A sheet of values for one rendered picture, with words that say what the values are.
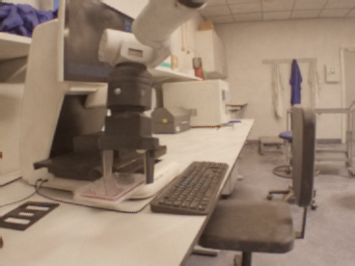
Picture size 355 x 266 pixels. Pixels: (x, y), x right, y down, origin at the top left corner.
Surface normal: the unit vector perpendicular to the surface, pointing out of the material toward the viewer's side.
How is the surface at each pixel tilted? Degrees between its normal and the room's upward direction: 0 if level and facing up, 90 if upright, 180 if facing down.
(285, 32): 90
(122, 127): 78
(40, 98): 90
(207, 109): 90
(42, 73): 90
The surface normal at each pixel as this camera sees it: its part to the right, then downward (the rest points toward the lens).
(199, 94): -0.32, 0.13
